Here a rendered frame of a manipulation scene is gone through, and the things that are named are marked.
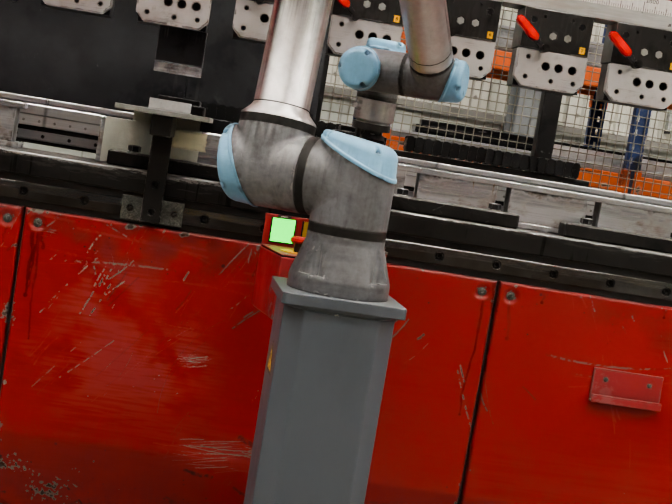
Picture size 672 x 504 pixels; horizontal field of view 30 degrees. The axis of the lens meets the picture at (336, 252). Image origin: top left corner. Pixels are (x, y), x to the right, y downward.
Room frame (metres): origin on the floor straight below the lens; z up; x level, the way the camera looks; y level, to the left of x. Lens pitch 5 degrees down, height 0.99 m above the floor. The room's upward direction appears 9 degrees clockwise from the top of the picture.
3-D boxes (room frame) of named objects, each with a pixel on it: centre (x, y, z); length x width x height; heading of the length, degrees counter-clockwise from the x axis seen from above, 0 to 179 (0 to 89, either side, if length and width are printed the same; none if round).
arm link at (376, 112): (2.33, -0.03, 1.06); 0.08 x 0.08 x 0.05
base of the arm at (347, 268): (1.84, -0.01, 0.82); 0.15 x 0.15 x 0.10
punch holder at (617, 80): (2.74, -0.58, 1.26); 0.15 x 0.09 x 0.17; 95
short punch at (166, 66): (2.66, 0.39, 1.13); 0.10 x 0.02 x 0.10; 95
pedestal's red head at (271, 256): (2.34, 0.03, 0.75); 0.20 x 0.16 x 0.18; 108
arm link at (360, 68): (2.23, -0.02, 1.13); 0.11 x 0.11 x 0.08; 72
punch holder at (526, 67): (2.72, -0.38, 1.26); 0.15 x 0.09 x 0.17; 95
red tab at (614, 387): (2.59, -0.64, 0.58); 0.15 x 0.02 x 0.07; 95
